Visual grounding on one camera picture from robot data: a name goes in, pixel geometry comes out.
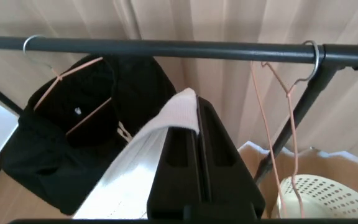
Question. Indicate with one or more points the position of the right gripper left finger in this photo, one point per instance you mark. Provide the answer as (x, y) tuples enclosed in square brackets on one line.
[(172, 186)]

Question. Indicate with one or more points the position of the white laundry basket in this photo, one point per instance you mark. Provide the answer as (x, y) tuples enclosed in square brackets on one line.
[(328, 196)]

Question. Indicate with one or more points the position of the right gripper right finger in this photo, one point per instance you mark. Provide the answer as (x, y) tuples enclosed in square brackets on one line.
[(235, 186)]

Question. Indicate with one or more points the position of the black shorts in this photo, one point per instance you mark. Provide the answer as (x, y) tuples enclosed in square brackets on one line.
[(42, 161)]

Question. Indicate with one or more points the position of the black clothes rack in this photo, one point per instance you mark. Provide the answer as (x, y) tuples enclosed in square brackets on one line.
[(197, 49)]

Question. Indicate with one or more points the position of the white printed garment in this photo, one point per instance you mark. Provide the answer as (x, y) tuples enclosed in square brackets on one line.
[(129, 180)]

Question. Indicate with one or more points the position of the pink clothes hanger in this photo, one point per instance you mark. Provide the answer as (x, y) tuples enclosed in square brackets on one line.
[(316, 59), (73, 69)]

